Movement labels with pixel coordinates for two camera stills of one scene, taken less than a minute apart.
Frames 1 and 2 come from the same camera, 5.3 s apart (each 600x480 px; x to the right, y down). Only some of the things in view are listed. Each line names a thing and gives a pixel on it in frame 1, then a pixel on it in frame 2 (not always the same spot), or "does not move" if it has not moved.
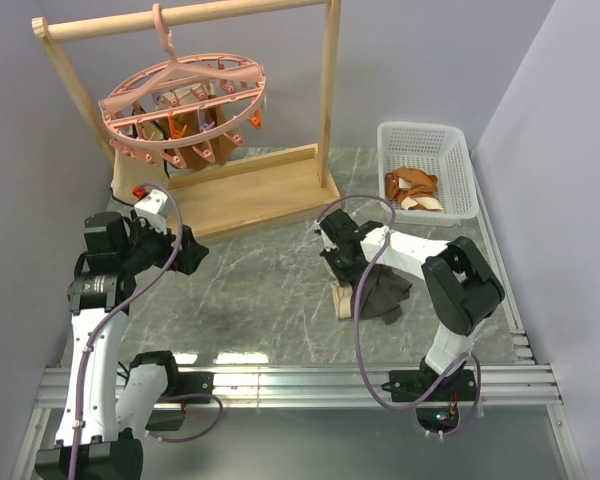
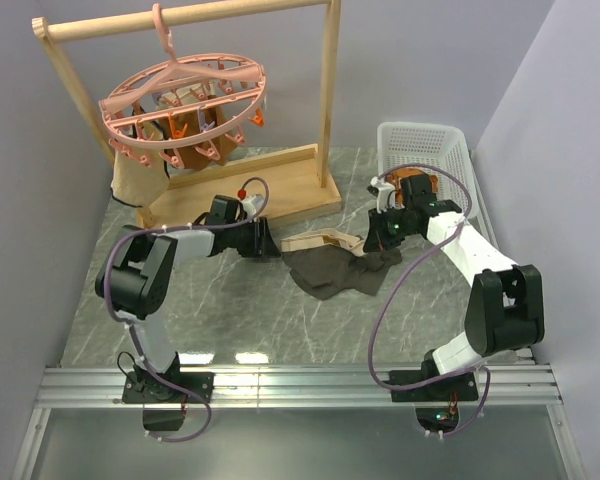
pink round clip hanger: (179, 108) does not move
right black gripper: (344, 277) to (378, 240)
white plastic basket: (441, 150) does not move
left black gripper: (141, 227) to (263, 246)
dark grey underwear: (383, 290) to (324, 270)
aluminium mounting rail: (498, 385) does not move
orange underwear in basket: (413, 188) does not move
